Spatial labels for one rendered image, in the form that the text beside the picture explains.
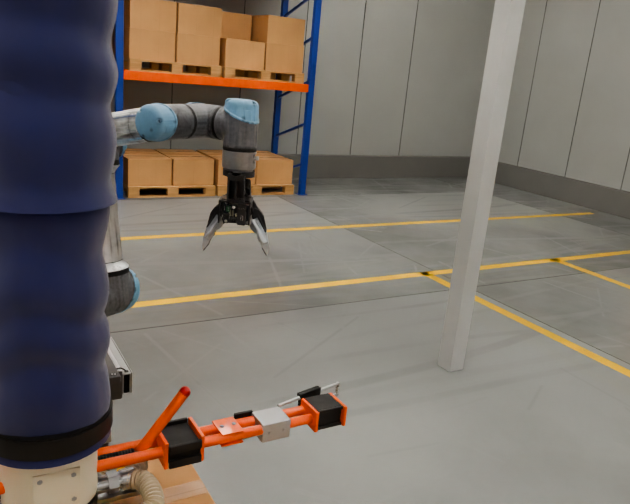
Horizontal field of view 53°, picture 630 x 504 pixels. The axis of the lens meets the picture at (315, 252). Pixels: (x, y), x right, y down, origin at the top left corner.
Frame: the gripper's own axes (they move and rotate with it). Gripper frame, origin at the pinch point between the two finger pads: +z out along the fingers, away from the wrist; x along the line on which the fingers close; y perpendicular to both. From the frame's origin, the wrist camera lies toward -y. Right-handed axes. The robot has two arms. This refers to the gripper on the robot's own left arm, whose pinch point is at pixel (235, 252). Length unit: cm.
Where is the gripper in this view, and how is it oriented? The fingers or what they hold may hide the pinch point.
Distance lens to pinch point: 150.2
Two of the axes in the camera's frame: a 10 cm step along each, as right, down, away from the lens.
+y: 0.0, 2.8, -9.6
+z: -0.8, 9.6, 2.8
